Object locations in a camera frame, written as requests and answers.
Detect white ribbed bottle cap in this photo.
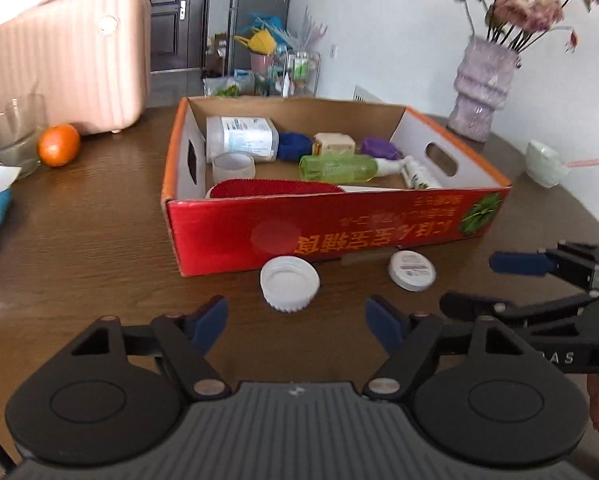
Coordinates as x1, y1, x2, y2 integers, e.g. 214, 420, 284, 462
260, 256, 321, 313

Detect orange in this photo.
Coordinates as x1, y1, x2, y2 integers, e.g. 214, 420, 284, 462
38, 124, 82, 167

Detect small beige box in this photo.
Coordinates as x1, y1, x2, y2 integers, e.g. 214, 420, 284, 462
313, 132, 356, 158

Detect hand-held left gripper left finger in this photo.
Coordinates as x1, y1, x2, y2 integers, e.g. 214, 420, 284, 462
70, 295, 230, 403

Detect red cardboard box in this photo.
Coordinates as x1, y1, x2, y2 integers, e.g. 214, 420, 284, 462
160, 96, 511, 277

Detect clear glass cup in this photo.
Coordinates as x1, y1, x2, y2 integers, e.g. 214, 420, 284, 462
0, 94, 48, 178

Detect white tube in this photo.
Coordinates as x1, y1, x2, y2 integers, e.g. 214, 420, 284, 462
402, 157, 447, 191

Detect green pump bottle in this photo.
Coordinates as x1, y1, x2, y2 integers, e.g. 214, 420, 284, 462
299, 155, 416, 184

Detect pink ceramic vase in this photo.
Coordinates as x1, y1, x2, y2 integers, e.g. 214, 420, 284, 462
447, 35, 520, 143

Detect pink suitcase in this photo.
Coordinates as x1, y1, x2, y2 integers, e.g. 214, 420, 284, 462
0, 0, 152, 136

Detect purple gear-shaped lid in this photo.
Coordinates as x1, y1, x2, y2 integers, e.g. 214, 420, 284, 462
360, 136, 404, 161

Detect pink bucket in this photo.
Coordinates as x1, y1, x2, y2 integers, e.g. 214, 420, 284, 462
251, 52, 275, 77

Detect dark brown door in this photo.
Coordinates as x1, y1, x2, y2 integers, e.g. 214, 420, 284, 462
132, 0, 213, 73

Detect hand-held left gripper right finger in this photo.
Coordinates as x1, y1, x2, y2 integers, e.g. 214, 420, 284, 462
363, 295, 530, 403

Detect pale green bowl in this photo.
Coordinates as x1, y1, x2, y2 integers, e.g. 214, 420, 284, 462
524, 140, 570, 188

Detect white vent grille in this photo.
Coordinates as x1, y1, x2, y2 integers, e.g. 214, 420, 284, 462
352, 85, 383, 105

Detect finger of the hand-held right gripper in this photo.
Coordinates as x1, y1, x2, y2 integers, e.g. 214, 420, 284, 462
489, 241, 599, 291
439, 290, 599, 328

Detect translucent white cup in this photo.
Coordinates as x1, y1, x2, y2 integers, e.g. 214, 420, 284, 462
212, 152, 256, 182

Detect blue and yellow bags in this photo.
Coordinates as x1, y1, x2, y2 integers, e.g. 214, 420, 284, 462
234, 12, 286, 56

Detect white plastic bottle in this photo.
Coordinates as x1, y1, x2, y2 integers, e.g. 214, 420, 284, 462
206, 116, 279, 163

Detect dried pink roses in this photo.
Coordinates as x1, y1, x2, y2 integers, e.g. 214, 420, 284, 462
444, 0, 599, 56

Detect wire storage cart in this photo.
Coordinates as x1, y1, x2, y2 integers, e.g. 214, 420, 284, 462
270, 45, 321, 97

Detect clear plastic bag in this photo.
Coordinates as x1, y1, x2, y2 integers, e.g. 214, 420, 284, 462
203, 70, 255, 97

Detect white round tin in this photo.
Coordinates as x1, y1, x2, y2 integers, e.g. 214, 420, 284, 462
388, 250, 436, 292

